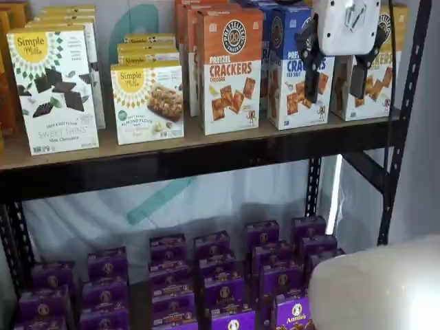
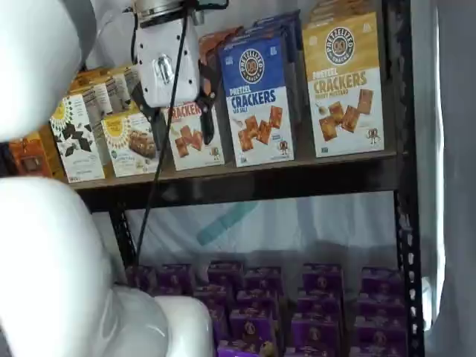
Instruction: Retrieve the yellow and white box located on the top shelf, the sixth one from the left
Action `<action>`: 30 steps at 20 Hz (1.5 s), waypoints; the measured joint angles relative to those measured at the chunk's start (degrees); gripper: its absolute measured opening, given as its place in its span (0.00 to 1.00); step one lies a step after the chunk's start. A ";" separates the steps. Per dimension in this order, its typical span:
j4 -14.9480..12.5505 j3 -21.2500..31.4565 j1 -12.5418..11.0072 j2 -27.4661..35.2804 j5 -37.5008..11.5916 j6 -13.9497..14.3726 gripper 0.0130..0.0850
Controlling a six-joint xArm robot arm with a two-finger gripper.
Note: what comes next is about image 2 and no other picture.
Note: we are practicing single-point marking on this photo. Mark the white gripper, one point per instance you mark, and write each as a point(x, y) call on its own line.
point(167, 63)

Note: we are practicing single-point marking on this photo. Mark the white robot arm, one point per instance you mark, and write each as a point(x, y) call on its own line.
point(37, 260)

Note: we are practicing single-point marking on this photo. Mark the orange white pretzel cracker box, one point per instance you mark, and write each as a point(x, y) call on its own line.
point(219, 35)
point(189, 148)

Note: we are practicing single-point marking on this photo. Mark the yellow white brownie bar box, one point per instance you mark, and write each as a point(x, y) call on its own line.
point(122, 148)
point(124, 85)

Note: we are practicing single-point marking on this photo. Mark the blue white pretzel cracker box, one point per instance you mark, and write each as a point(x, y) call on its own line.
point(290, 26)
point(256, 100)

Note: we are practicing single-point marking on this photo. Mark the white yellow dark chip box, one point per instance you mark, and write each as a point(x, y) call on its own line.
point(80, 156)
point(97, 98)

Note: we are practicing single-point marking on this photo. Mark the black metal shelf rack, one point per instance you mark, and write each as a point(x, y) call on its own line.
point(260, 182)

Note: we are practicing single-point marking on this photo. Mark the orange chocolate snack box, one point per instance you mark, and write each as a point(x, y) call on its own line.
point(93, 76)
point(33, 156)

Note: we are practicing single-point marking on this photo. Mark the purple snack box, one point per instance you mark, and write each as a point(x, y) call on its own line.
point(245, 350)
point(263, 280)
point(380, 332)
point(378, 352)
point(381, 282)
point(319, 304)
point(381, 308)
point(314, 331)
point(176, 279)
point(323, 279)
point(257, 302)
point(310, 352)
point(253, 327)
point(213, 299)
point(226, 273)
point(141, 279)

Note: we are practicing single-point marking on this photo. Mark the yellow white pretzel cracker box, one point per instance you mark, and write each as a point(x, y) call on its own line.
point(334, 9)
point(346, 111)

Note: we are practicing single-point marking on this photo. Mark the teal tape strip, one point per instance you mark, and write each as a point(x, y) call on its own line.
point(219, 225)

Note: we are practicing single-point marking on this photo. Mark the white backdrop sheet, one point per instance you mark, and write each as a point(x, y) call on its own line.
point(334, 223)

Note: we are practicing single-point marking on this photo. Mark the dark wrist camera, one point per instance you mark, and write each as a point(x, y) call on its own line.
point(212, 3)

